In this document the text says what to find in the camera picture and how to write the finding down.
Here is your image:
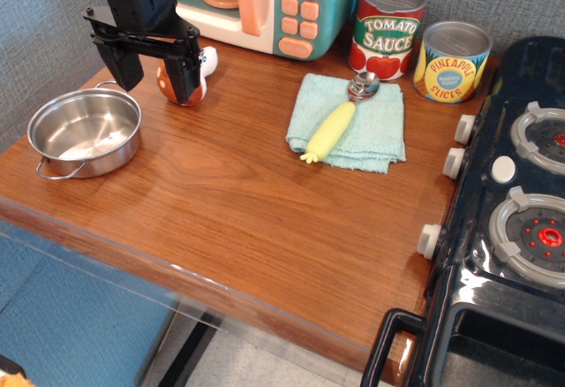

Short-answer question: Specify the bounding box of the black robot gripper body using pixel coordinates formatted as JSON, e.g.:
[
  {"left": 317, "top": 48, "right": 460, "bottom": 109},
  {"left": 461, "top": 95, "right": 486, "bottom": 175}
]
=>
[{"left": 85, "top": 0, "right": 200, "bottom": 60}]

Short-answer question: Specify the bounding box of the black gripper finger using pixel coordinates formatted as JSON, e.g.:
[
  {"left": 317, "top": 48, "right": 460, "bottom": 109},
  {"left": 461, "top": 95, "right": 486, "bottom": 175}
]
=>
[
  {"left": 164, "top": 56, "right": 200, "bottom": 101},
  {"left": 94, "top": 40, "right": 144, "bottom": 92}
]

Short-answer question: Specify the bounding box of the stainless steel pot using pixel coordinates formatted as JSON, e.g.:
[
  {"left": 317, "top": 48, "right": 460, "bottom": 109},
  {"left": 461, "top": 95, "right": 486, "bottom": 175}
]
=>
[{"left": 27, "top": 81, "right": 142, "bottom": 180}]

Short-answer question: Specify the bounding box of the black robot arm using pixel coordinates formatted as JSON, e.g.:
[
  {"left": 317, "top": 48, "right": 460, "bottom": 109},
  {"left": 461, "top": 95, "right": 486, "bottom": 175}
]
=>
[{"left": 83, "top": 0, "right": 204, "bottom": 105}]

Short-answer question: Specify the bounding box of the orange object bottom left corner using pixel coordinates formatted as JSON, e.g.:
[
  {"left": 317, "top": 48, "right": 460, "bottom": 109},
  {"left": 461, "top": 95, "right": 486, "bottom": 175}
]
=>
[{"left": 0, "top": 355, "right": 34, "bottom": 387}]

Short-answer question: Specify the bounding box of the plush brown mushroom toy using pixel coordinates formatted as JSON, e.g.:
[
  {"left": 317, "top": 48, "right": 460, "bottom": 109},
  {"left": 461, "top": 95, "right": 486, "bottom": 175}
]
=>
[{"left": 156, "top": 46, "right": 219, "bottom": 107}]

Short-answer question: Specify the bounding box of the teal toy microwave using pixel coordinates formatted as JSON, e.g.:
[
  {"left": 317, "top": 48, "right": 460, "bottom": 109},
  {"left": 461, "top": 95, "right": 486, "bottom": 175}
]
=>
[{"left": 177, "top": 0, "right": 356, "bottom": 61}]

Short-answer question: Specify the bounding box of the light blue folded cloth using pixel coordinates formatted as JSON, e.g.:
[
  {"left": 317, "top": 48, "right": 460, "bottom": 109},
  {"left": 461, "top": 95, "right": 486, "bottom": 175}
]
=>
[{"left": 286, "top": 73, "right": 406, "bottom": 173}]

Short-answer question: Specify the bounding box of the tomato sauce can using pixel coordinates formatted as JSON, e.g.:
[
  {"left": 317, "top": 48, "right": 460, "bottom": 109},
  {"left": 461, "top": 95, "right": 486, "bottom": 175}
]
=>
[{"left": 349, "top": 0, "right": 426, "bottom": 81}]

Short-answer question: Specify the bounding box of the clear acrylic table guard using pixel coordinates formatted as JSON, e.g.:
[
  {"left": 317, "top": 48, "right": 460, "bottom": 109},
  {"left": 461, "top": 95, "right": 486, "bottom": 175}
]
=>
[{"left": 1, "top": 213, "right": 363, "bottom": 386}]

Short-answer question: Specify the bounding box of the pineapple slices can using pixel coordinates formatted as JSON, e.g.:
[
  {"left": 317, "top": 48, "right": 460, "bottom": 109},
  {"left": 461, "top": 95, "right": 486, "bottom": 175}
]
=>
[{"left": 413, "top": 21, "right": 493, "bottom": 103}]

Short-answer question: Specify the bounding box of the black toy stove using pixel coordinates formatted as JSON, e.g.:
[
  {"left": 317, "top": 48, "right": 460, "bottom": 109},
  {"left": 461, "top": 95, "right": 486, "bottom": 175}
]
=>
[{"left": 362, "top": 36, "right": 564, "bottom": 386}]

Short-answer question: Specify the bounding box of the yellow handled metal spoon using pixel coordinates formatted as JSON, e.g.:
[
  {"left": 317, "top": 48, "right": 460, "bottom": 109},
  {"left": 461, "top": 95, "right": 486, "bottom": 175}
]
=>
[{"left": 300, "top": 72, "right": 380, "bottom": 164}]

